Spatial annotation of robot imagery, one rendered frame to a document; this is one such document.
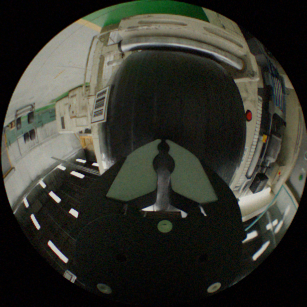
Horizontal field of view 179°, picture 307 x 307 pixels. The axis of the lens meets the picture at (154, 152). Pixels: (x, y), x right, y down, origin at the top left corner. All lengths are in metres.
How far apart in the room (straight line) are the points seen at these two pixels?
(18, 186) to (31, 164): 2.95
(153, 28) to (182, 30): 0.07
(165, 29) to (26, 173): 11.79
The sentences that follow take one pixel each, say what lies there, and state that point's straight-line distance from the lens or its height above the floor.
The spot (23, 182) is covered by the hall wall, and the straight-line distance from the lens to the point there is 11.89.
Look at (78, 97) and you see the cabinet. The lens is 4.83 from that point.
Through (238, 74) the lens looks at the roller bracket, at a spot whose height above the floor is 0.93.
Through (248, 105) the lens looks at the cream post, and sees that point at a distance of 0.45.
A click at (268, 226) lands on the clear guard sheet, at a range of 0.73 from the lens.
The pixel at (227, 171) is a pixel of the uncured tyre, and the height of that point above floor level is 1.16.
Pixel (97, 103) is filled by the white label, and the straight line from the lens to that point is 0.19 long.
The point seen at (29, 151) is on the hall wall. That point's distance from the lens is 11.47.
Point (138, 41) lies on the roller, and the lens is 0.30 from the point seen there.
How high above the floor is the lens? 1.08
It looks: 26 degrees up
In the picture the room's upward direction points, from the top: 179 degrees counter-clockwise
